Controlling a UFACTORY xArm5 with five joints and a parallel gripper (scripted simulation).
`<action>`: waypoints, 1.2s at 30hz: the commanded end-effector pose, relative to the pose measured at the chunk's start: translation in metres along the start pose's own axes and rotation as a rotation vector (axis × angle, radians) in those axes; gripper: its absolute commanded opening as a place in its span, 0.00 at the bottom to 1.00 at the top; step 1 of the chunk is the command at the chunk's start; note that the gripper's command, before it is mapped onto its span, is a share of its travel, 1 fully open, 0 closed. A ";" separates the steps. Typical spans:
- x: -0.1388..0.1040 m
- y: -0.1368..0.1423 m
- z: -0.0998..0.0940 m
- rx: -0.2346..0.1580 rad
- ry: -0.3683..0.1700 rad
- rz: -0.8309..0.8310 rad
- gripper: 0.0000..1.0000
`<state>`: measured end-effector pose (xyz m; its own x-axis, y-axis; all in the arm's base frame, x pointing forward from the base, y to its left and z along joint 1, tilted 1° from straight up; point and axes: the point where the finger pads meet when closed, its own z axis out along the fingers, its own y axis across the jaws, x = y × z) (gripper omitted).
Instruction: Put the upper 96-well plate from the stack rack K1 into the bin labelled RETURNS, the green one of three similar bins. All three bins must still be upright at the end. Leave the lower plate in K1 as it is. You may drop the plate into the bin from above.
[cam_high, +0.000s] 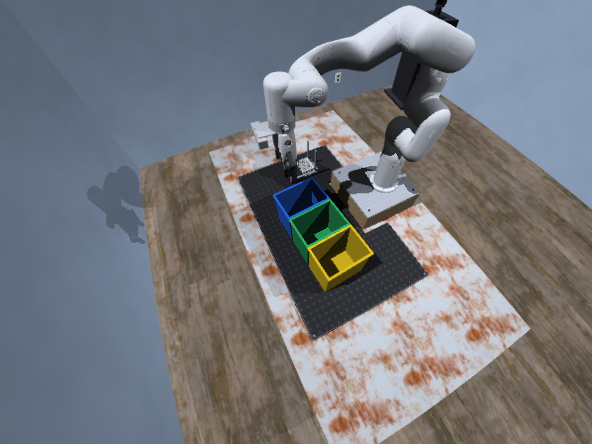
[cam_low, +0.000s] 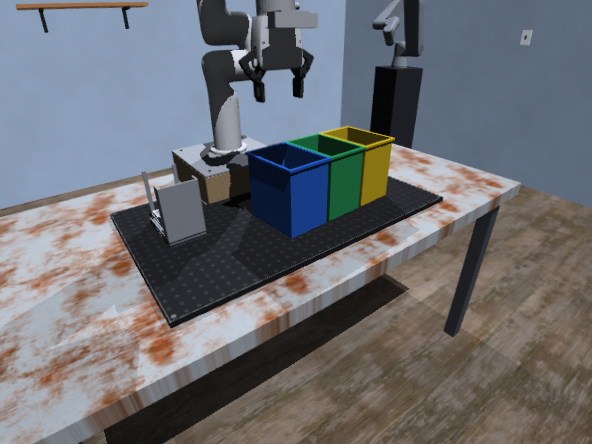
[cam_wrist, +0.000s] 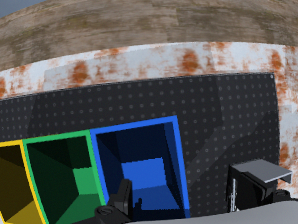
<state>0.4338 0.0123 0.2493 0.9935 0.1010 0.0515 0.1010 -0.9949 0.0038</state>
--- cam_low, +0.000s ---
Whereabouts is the blue open bin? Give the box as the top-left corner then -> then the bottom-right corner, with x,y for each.
247,142 -> 332,239

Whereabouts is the yellow open-top bin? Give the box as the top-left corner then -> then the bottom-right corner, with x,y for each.
322,126 -> 395,207

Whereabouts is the green bin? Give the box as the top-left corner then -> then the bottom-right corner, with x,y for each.
289,133 -> 366,221

